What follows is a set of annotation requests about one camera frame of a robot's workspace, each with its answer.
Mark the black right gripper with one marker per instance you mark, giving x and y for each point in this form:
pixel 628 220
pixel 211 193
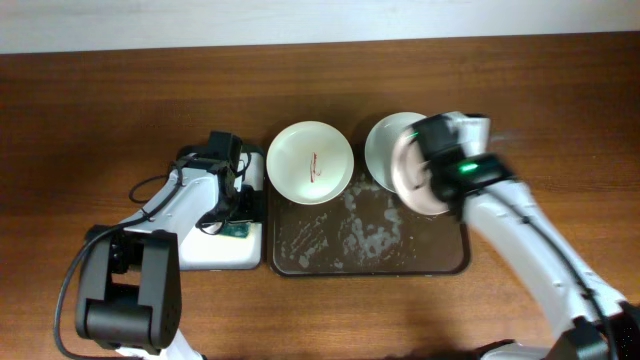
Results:
pixel 430 138

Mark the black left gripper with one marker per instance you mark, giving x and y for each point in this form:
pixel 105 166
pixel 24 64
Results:
pixel 245 206

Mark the green yellow sponge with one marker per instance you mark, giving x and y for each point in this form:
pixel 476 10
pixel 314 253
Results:
pixel 236 230

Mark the cream plate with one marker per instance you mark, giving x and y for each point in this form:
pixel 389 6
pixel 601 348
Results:
pixel 310 162

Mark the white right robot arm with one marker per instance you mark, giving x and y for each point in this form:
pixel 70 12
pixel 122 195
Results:
pixel 589 318

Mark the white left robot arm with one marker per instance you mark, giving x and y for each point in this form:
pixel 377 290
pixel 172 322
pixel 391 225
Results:
pixel 129 296

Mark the white soapy tray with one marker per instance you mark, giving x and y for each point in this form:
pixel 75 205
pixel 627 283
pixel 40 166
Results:
pixel 203 249

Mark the dark brown tray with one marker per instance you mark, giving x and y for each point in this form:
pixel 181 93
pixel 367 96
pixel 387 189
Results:
pixel 365 231

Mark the pale green plate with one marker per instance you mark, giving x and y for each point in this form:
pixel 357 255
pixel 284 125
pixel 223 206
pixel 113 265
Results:
pixel 380 142

